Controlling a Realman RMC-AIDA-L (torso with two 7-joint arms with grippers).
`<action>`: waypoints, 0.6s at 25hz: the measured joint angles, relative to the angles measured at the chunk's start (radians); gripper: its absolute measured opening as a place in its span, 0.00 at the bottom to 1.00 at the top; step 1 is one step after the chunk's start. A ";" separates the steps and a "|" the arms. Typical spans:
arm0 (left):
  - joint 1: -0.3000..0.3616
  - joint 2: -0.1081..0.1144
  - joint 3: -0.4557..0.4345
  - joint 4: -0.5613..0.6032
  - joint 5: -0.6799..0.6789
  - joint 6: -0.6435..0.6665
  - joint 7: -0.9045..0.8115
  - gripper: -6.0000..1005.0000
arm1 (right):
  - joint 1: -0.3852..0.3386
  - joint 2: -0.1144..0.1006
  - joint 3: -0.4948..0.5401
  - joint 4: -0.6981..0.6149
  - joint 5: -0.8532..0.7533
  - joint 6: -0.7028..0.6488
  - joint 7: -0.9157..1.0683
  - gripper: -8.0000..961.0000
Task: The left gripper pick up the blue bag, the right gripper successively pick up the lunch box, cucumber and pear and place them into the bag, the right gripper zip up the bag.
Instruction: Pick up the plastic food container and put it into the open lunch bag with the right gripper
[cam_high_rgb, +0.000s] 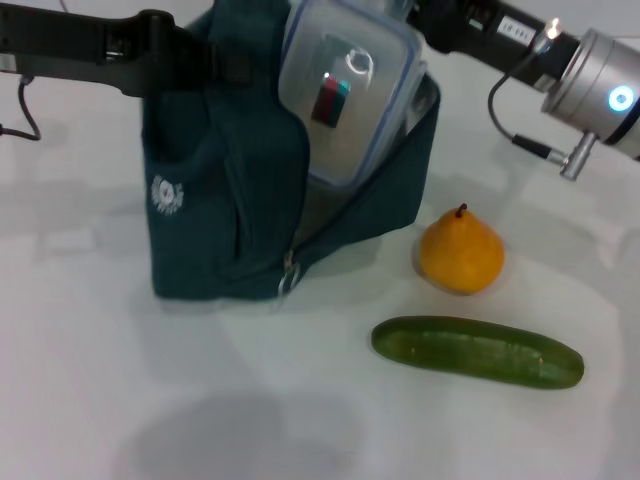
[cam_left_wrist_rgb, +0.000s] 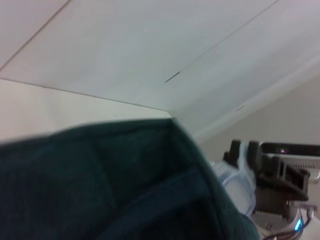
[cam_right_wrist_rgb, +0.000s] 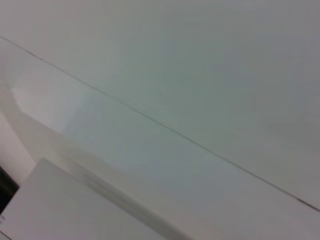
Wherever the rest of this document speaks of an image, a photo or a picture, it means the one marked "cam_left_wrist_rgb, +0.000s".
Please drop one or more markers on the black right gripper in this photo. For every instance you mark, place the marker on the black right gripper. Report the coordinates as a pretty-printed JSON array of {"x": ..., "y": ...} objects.
[{"x": 282, "y": 180}]

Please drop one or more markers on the clear food container blue seal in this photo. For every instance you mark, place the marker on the clear food container blue seal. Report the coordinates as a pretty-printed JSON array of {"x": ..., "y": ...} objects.
[{"x": 237, "y": 187}]

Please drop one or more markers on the dark teal insulated lunch bag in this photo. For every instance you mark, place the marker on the dark teal insulated lunch bag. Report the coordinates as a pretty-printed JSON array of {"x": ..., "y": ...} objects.
[{"x": 100, "y": 187}]

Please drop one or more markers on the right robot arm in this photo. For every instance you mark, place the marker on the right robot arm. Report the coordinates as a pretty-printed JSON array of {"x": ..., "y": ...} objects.
[{"x": 275, "y": 221}]

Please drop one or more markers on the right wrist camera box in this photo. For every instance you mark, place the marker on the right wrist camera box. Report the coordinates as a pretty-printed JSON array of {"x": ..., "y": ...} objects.
[{"x": 295, "y": 150}]

